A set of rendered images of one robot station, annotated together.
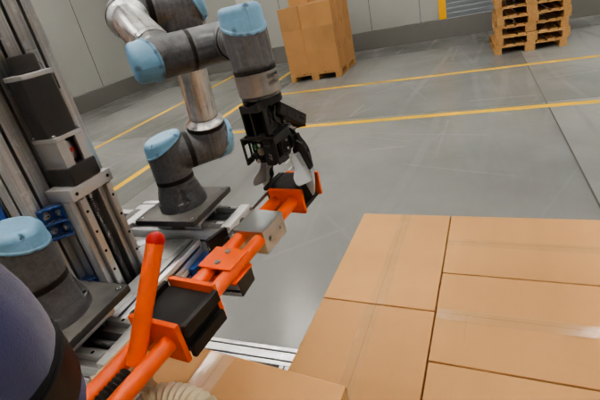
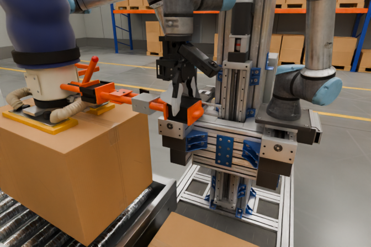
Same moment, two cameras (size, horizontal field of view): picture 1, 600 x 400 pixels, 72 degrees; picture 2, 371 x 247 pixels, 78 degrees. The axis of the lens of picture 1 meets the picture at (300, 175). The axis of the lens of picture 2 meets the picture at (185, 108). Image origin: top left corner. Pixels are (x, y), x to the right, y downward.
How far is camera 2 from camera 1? 95 cm
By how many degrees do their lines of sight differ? 80
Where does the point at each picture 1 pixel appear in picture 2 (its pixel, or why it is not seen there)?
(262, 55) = (165, 5)
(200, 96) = (309, 48)
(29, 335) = (31, 41)
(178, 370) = (115, 118)
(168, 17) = not seen: outside the picture
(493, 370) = not seen: outside the picture
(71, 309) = not seen: hidden behind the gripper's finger
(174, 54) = not seen: outside the picture
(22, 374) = (27, 46)
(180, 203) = (270, 108)
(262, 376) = (92, 134)
